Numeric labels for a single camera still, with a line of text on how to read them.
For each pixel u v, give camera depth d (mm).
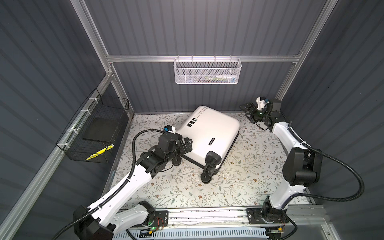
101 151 660
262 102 824
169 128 655
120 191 430
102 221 381
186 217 754
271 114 702
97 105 788
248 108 793
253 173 888
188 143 677
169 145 542
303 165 491
